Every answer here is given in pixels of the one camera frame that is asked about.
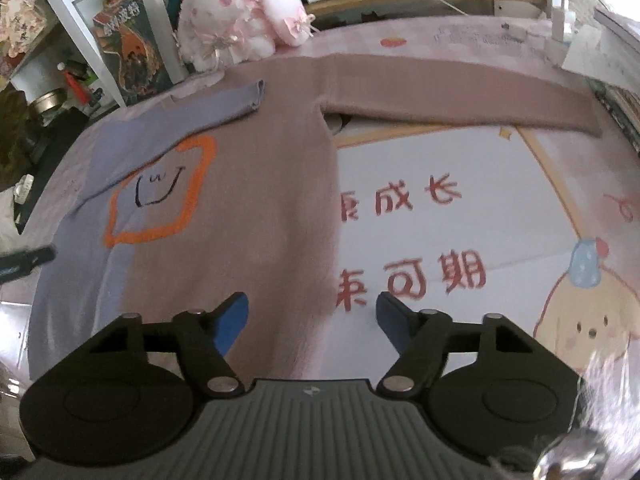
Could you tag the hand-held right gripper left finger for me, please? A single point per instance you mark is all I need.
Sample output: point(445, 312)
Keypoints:
point(232, 320)

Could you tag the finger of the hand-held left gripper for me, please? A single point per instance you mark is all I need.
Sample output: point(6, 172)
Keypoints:
point(30, 257)

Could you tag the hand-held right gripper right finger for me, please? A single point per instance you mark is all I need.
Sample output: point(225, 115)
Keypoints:
point(395, 325)

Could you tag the purple and tan sweater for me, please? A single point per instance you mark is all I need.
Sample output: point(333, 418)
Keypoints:
point(260, 185)

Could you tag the white wristwatch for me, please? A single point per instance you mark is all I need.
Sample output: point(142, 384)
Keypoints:
point(24, 187)

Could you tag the pink checked printed table mat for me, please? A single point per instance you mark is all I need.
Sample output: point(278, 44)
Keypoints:
point(450, 240)

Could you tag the olive brown jacket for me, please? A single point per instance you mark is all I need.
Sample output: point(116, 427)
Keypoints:
point(12, 135)

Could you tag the red tassel ornament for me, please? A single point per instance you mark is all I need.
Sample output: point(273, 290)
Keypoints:
point(75, 87)

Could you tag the crumpled clear plastic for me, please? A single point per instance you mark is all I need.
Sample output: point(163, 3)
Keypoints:
point(590, 420)

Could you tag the dark illustrated book box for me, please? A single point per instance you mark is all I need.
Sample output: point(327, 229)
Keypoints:
point(130, 50)

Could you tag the white framed wooden bookshelf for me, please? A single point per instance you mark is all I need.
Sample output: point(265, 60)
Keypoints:
point(75, 25)

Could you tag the pink and white plush toy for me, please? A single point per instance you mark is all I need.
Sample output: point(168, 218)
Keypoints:
point(225, 15)

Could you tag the stack of books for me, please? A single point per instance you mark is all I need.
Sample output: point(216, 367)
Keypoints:
point(620, 105)

